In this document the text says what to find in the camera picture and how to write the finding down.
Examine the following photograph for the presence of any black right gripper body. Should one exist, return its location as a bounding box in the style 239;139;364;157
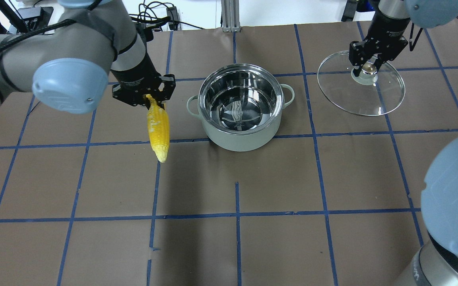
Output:
349;37;408;66

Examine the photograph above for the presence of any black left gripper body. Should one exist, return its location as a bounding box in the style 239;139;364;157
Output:
112;74;163;106

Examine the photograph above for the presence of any yellow corn cob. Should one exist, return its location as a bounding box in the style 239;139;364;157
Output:
145;94;170;163

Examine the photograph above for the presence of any glass pot lid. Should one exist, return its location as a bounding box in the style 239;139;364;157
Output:
317;51;406;116

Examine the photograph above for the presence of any grey-green steel pot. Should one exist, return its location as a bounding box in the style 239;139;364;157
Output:
186;64;295;152

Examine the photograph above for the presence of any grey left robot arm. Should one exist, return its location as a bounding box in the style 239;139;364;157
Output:
0;0;176;114

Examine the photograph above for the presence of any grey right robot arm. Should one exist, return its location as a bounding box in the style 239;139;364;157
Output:
324;20;458;286

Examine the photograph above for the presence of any black power adapter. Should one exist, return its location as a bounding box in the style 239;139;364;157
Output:
166;6;180;31

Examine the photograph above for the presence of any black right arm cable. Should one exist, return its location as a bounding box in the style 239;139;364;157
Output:
409;22;424;51

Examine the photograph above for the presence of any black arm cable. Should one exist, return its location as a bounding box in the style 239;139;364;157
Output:
409;22;424;51
0;0;102;70

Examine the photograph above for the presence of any aluminium frame post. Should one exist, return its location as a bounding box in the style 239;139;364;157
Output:
221;0;241;33

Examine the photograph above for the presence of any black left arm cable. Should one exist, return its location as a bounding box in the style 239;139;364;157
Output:
0;0;102;70

